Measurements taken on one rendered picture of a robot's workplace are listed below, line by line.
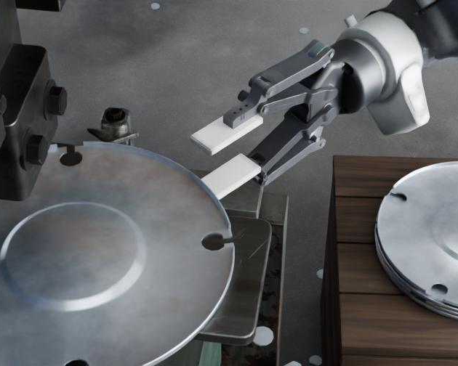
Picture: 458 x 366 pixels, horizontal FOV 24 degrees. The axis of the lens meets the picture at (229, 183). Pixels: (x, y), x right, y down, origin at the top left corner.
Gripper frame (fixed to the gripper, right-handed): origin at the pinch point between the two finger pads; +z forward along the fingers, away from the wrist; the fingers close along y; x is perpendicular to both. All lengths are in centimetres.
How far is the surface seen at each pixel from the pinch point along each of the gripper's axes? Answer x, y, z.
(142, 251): 4.3, 0.3, 14.1
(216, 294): 12.4, 0.1, 12.6
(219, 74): -81, -78, -76
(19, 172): 1.6, 14.4, 23.4
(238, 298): 13.8, 0.0, 11.4
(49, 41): -117, -79, -56
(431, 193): -4, -40, -47
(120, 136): -8.8, 0.6, 5.8
